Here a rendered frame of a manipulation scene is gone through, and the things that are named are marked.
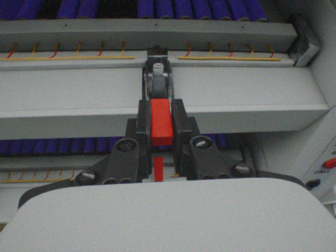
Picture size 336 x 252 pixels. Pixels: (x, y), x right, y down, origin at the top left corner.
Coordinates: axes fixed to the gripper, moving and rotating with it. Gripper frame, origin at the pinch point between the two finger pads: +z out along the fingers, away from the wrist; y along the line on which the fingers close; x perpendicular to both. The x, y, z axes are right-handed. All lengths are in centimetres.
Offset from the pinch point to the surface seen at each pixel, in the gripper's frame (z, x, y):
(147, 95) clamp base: 4.8, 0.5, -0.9
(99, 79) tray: 8.0, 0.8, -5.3
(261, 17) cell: 12.7, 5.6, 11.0
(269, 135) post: 12.3, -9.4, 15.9
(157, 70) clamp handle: 5.2, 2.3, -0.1
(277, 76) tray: 8.1, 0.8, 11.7
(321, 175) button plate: 6.5, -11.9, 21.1
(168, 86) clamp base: 4.5, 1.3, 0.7
